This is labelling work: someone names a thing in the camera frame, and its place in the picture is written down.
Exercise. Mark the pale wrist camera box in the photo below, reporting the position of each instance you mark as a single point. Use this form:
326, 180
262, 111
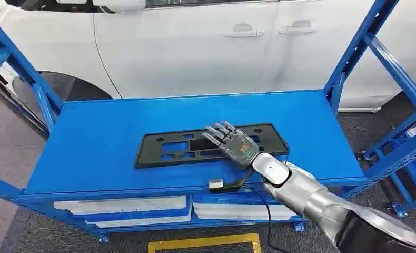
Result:
215, 184

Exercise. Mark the black plastic plate frame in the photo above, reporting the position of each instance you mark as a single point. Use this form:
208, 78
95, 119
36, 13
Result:
180, 148

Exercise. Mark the black car wheel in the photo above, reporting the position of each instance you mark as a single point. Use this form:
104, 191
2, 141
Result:
65, 87

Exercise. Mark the long white trim part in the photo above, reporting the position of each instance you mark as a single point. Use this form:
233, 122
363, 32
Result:
120, 205
236, 211
141, 220

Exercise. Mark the white car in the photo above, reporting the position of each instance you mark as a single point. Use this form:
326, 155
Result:
194, 52

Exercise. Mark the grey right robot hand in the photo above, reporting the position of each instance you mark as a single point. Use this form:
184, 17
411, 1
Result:
236, 146

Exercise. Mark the blue metal shelf rack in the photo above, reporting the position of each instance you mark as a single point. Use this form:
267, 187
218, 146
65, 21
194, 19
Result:
403, 150
124, 139

